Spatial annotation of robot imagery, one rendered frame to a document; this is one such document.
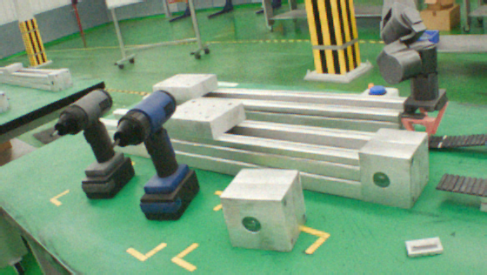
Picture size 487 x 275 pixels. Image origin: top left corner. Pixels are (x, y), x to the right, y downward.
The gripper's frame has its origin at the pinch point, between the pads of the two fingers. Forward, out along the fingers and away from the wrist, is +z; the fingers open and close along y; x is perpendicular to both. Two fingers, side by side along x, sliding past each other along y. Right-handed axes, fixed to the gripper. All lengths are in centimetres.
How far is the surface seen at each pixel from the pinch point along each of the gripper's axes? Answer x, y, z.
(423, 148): 4.9, 16.5, -5.9
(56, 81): -188, -16, -4
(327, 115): -21.0, 4.6, -5.0
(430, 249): 11.6, 33.7, 1.1
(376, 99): -11.9, -2.3, -6.8
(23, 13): -961, -342, -49
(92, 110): -56, 39, -17
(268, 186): -12.1, 38.4, -7.5
